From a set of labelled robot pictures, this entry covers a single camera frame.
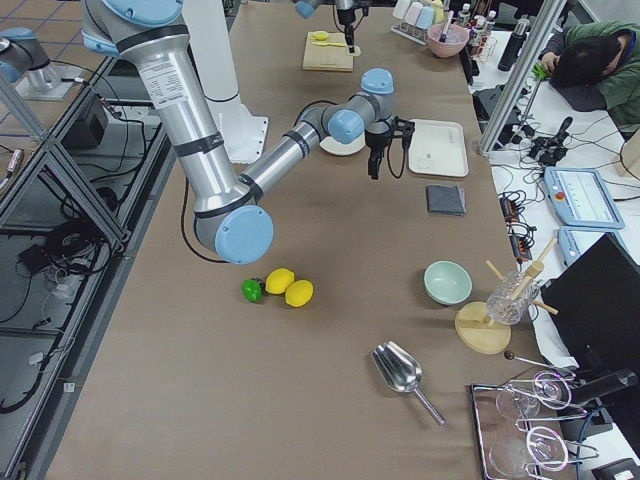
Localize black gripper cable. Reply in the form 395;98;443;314
387;134;409;180

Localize metal scoop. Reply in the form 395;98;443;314
371;340;446;426

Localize wooden cup stand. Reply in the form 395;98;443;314
455;238;558;354

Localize blue teach pendant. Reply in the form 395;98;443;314
543;167;625;230
557;226;606;267

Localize mint green bowl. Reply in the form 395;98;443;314
423;260;472;305

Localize lemon slices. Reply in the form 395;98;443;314
309;30;329;41

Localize black bottle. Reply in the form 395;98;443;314
497;18;530;72

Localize cream round plate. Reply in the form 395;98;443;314
320;135;365;157

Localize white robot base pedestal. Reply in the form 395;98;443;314
182;0;268;164

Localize pink bowl with ice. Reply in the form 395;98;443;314
427;24;469;58

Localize grey folded cloth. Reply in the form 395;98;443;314
426;184;466;216

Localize wire glass rack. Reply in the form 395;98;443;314
469;370;599;479

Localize person in green jacket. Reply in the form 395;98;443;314
539;21;639;135

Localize green lime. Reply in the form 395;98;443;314
241;278;264;303

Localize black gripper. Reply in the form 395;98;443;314
334;0;370;37
365;116;415;179

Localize pastel cup rack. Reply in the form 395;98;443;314
391;0;446;44

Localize yellow lemon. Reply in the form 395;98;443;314
265;268;295;295
284;279;314;308

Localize clear glass cup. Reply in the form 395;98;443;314
486;271;540;325

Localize black monitor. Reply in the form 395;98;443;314
542;233;639;373

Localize wooden cutting board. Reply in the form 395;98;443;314
302;32;354;72

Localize yellow lemon far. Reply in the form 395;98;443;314
265;268;295;295

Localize yellow lemon near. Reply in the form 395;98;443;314
284;279;314;308

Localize cream rabbit tray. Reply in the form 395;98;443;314
408;119;469;178

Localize yellow plastic knife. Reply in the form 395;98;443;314
311;40;347;48

